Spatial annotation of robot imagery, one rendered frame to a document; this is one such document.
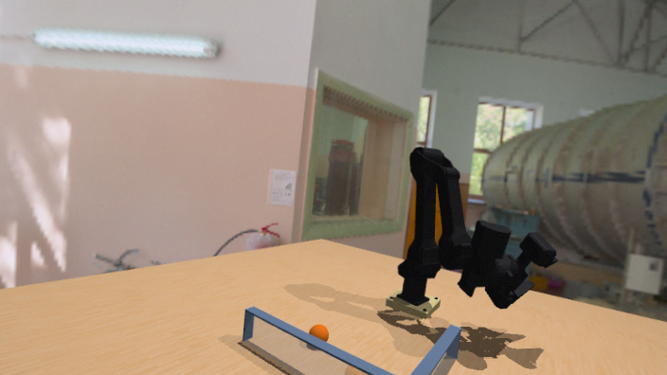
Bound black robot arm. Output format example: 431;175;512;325
396;147;511;306

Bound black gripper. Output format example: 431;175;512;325
485;232;558;309

